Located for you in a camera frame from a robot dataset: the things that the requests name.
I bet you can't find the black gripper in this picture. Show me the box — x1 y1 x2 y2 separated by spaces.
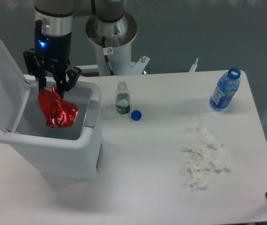
23 19 82 98

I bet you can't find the crushed red can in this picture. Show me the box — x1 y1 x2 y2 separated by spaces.
38 86 79 128

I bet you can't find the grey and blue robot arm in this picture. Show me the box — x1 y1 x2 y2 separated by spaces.
23 0 124 97

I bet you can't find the white trash can lid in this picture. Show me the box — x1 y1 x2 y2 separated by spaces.
0 39 37 132

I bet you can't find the white trash can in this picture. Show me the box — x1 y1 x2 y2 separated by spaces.
0 75 103 180

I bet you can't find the clear bottle green label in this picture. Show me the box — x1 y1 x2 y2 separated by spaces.
115 82 130 114

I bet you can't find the blue bottle cap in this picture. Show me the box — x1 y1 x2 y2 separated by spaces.
131 110 142 121

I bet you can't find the blue plastic bottle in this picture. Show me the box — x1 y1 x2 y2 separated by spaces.
209 67 241 111

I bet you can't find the crumpled white tissue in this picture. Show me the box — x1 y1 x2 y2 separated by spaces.
182 127 230 191

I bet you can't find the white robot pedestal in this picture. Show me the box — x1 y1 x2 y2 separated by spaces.
86 12 137 76

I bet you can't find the white metal base frame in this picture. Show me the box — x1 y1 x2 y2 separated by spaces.
77 56 199 77

